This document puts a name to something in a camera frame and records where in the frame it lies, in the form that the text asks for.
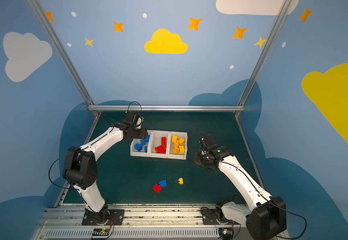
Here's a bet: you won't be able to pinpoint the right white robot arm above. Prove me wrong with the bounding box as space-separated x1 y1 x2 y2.
194 135 287 240

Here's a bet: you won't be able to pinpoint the middle white bin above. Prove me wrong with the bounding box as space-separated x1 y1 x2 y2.
148 130 171 159

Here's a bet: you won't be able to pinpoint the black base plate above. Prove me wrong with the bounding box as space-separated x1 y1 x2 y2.
82 209 125 226
200 207 232 225

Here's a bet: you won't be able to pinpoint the aluminium frame post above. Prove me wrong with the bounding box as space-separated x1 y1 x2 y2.
27 0 95 107
234 0 293 120

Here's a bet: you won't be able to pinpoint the aluminium frame left post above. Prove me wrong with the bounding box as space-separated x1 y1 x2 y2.
27 0 95 107

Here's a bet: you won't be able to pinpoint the aluminium front rail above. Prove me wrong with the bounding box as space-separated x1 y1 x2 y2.
37 204 282 228

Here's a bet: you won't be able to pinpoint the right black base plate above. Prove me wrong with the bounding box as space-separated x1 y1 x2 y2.
200 207 232 225

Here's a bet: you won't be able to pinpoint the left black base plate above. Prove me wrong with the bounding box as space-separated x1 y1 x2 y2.
82 209 125 226

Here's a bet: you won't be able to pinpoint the white bin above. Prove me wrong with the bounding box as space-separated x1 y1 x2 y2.
148 130 171 159
130 130 154 158
168 132 188 160

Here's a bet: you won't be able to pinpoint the red lego brick bottom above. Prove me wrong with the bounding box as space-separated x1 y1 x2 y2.
153 184 162 193

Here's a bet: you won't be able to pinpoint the white slotted cable duct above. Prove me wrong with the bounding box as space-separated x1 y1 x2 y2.
40 227 219 240

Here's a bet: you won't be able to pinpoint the aluminium frame back bar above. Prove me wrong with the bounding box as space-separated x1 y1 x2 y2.
88 105 245 112

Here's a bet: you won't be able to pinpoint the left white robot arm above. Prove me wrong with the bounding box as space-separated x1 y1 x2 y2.
63 111 148 225

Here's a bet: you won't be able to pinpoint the left control circuit board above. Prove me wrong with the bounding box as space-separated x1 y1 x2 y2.
91 228 111 239

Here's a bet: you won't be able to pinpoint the left white bin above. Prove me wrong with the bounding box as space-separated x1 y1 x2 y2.
130 130 154 158

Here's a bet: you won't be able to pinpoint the long red lego brick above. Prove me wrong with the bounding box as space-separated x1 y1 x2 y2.
158 146 166 154

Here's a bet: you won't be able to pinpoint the right white bin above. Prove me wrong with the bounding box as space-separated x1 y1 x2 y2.
168 132 188 160

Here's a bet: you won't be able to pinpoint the yellow lego brick top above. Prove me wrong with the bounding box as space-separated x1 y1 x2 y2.
172 135 178 143

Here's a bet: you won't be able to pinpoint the aluminium frame right post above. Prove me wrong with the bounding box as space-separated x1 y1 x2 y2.
234 0 293 120

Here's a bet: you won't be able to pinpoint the right control circuit board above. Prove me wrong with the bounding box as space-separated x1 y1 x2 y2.
218 228 234 240

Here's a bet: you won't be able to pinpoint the control circuit board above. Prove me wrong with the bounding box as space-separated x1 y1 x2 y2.
218 228 234 240
91 228 111 239

